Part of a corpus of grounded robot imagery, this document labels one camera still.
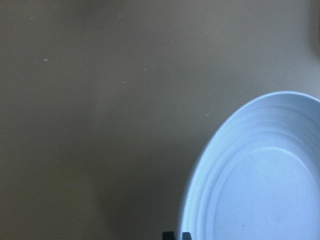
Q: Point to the blue plate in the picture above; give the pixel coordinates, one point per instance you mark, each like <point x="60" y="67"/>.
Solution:
<point x="258" y="178"/>

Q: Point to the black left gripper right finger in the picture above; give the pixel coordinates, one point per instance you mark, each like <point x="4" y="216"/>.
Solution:
<point x="186" y="236"/>

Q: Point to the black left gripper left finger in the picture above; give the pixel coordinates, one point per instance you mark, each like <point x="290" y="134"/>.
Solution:
<point x="168" y="235"/>

